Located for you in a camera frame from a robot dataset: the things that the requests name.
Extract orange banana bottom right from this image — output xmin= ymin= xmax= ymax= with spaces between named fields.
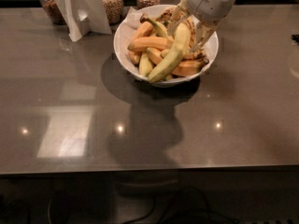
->
xmin=145 ymin=47 xmax=209 ymax=77

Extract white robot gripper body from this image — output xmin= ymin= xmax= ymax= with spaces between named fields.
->
xmin=186 ymin=0 xmax=235 ymax=22

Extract small yellow banana front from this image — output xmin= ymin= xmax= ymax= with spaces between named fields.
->
xmin=139 ymin=51 xmax=154 ymax=77

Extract orange banana lying across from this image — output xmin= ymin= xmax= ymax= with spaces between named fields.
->
xmin=128 ymin=36 xmax=173 ymax=51

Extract spotted banana right side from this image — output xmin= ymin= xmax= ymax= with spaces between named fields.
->
xmin=160 ymin=45 xmax=207 ymax=61

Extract white folded card stand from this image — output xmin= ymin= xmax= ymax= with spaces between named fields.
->
xmin=54 ymin=0 xmax=111 ymax=42

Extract orange banana left upright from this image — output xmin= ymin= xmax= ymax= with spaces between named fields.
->
xmin=128 ymin=21 xmax=153 ymax=65

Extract middle glass jar of grains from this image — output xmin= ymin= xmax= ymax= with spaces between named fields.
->
xmin=102 ymin=0 xmax=123 ymax=24

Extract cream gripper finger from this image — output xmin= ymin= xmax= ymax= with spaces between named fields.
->
xmin=167 ymin=0 xmax=191 ymax=35
xmin=190 ymin=21 xmax=219 ymax=52

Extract left glass jar of nuts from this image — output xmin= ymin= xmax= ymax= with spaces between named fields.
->
xmin=39 ymin=0 xmax=65 ymax=25

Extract long green-yellow banana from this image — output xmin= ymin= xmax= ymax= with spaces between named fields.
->
xmin=148 ymin=23 xmax=191 ymax=83

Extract brown spotted overripe banana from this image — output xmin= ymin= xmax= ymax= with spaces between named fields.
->
xmin=156 ymin=6 xmax=196 ymax=48

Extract green-stemmed banana behind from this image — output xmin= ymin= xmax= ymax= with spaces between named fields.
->
xmin=139 ymin=13 xmax=174 ymax=42

